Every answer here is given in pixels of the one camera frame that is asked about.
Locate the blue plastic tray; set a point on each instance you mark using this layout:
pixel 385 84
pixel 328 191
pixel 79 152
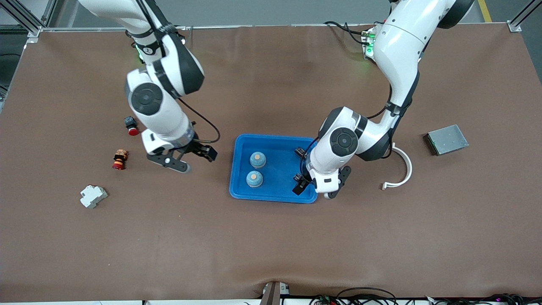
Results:
pixel 275 190

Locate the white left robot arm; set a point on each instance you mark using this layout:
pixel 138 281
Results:
pixel 398 51

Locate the grey metal box module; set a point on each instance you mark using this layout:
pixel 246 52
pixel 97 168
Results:
pixel 446 140

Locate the white curved plastic bracket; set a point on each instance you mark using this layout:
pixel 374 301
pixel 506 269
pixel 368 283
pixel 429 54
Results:
pixel 408 167

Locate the red yellow emergency stop button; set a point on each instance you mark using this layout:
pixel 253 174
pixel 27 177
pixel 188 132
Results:
pixel 120 160

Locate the grey metal table clamp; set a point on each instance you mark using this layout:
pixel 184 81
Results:
pixel 273 294

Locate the red black push button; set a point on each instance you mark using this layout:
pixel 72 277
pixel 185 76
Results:
pixel 131 125

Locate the aluminium frame profile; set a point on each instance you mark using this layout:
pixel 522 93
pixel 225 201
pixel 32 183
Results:
pixel 25 19
pixel 523 15

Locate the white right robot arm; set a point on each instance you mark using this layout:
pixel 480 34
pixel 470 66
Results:
pixel 161 106

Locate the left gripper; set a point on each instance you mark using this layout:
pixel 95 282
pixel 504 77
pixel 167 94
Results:
pixel 303 171

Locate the white circuit breaker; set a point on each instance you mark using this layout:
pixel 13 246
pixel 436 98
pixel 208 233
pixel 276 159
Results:
pixel 93 197

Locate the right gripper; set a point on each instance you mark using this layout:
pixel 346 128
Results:
pixel 194 148

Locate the light blue desk bell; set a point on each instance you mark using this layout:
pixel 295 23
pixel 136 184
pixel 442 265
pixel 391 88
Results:
pixel 258 160
pixel 254 179

